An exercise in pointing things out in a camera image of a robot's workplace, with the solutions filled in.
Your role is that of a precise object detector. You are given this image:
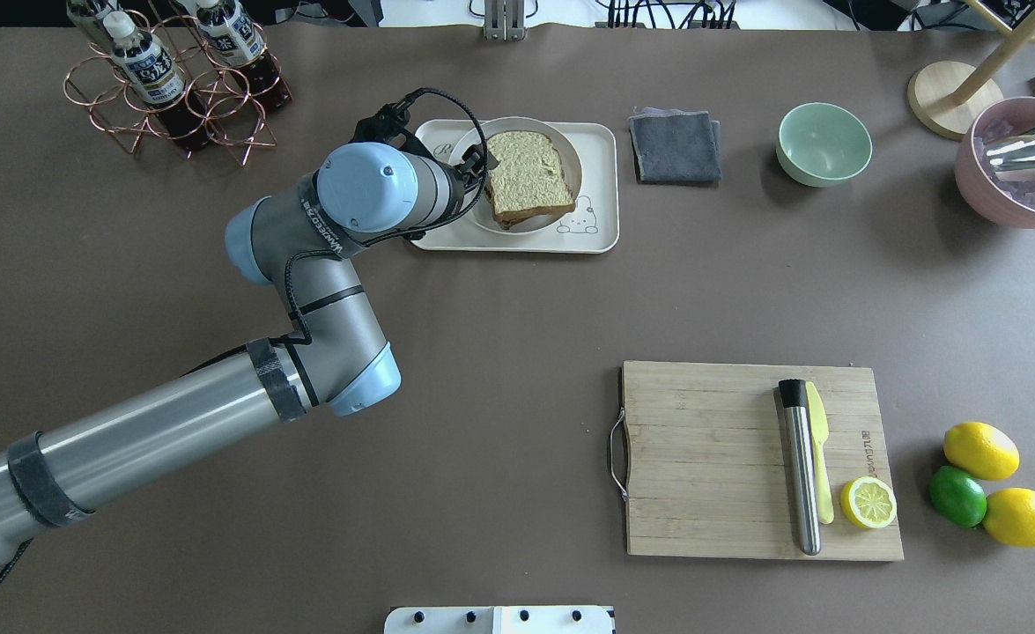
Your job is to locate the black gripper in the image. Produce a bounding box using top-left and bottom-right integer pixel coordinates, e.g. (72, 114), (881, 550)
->
(351, 98), (493, 232)

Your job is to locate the bread slice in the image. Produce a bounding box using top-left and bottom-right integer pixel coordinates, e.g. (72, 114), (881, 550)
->
(486, 197), (538, 232)
(486, 131), (576, 219)

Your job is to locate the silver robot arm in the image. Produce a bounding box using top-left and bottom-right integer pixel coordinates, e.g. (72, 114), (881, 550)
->
(0, 89), (496, 572)

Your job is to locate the cream rabbit tray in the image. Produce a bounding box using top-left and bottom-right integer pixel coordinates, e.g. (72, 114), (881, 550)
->
(415, 122), (619, 255)

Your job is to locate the bread slice on plate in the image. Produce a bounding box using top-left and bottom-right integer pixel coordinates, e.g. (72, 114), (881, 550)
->
(486, 197), (538, 232)

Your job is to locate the dark drink bottle back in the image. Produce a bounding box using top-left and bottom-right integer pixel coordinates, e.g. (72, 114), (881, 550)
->
(195, 1), (292, 113)

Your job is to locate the dark drink bottle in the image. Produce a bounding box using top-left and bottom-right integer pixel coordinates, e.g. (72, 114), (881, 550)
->
(65, 1), (120, 54)
(195, 1), (292, 113)
(104, 11), (211, 152)

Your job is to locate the dark drink bottle front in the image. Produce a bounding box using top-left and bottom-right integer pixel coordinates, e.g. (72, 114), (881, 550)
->
(104, 11), (211, 152)

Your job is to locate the grey folded cloth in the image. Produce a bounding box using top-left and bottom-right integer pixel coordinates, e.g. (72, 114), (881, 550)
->
(627, 107), (723, 186)

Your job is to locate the green bowl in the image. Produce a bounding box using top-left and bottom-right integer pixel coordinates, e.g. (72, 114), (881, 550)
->
(775, 103), (873, 188)

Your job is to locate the wooden cutting board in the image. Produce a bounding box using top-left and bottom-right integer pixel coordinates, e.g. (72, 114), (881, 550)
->
(621, 360), (894, 558)

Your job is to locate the steel muddler bar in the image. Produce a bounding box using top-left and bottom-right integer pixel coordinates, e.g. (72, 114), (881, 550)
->
(778, 379), (822, 557)

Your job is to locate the yellow plastic knife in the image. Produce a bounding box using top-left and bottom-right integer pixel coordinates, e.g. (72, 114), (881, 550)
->
(804, 380), (835, 525)

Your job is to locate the wooden cup stand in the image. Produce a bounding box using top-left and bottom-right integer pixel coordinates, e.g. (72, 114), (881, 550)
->
(906, 1), (1035, 141)

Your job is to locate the pink bowl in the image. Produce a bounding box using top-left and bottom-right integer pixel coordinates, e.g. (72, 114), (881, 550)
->
(953, 97), (1035, 229)

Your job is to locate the half lemon slice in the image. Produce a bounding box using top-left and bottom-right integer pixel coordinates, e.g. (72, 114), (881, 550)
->
(840, 476), (898, 529)

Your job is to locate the yellow lemon left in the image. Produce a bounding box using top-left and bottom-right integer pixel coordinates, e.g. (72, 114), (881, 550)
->
(943, 421), (1021, 481)

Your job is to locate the yellow lemon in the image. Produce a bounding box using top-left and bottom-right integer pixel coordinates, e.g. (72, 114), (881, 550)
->
(981, 487), (1035, 549)
(943, 421), (1021, 481)

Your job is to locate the green lime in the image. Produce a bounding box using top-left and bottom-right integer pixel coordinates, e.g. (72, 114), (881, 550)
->
(928, 465), (987, 529)

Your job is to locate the yellow lemon right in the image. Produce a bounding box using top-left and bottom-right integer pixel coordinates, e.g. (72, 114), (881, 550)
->
(981, 487), (1035, 549)

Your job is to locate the aluminium frame post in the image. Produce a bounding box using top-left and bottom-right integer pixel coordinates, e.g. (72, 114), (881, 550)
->
(484, 0), (528, 41)

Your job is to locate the copper wire bottle rack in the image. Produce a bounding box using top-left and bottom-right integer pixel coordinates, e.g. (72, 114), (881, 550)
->
(63, 1), (292, 167)

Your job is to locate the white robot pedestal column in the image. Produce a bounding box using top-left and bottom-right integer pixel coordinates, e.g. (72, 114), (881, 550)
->
(383, 603), (617, 633)

